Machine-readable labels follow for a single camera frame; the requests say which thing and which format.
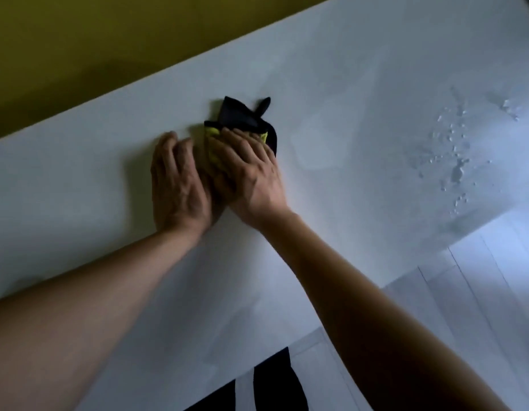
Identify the person's right hand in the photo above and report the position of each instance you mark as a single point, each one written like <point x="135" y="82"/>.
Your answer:
<point x="251" y="184"/>

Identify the person's right forearm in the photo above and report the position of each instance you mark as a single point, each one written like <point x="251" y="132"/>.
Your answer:
<point x="367" y="321"/>

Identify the spilled water droplets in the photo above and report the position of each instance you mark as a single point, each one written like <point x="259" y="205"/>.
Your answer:
<point x="459" y="166"/>

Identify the black and yellow cleaning cloth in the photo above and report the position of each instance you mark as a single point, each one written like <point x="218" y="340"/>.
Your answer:
<point x="238" y="115"/>

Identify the person's left fingers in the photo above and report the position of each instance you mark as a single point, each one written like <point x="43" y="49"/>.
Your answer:
<point x="172" y="147"/>

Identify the person's right fingers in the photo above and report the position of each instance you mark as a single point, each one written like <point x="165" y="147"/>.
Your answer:
<point x="243" y="145"/>

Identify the person's left hand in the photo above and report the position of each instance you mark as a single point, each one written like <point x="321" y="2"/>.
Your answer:
<point x="179" y="192"/>

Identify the person's left forearm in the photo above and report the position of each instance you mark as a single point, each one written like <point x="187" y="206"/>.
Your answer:
<point x="84" y="321"/>

